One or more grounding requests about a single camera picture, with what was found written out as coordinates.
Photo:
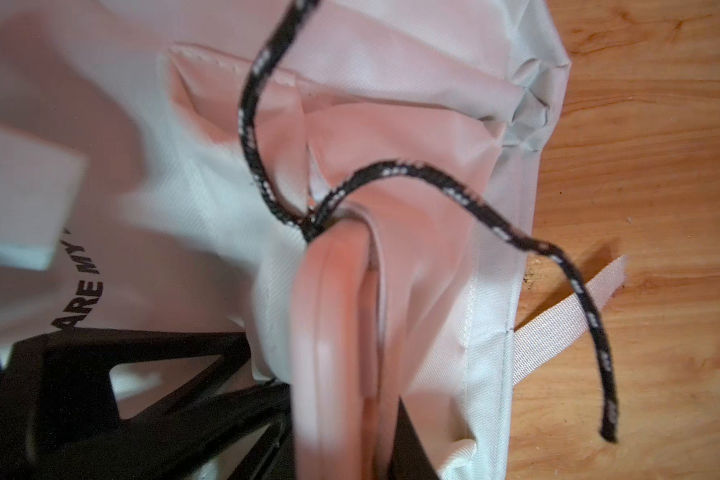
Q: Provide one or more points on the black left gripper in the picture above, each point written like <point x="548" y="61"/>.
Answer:
<point x="59" y="418"/>

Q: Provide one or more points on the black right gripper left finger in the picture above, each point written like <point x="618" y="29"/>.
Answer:
<point x="272" y="456"/>

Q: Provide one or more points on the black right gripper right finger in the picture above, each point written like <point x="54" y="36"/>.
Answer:
<point x="409" y="460"/>

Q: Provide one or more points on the pink calculator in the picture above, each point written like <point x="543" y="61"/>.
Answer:
<point x="334" y="356"/>

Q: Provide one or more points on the white student backpack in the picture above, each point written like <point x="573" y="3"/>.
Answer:
<point x="164" y="166"/>

